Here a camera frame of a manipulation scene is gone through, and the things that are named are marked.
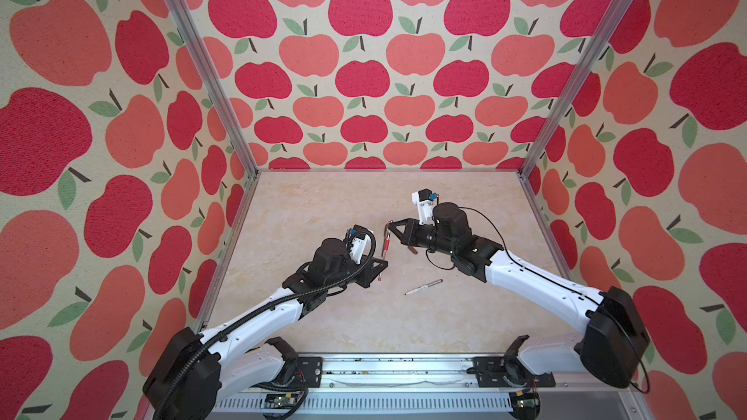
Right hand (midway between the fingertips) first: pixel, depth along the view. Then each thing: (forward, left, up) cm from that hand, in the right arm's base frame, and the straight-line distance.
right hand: (390, 231), depth 76 cm
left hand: (-9, 0, -6) cm, 11 cm away
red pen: (+1, +1, -5) cm, 6 cm away
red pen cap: (-10, +2, -9) cm, 13 cm away
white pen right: (-5, -12, -22) cm, 25 cm away
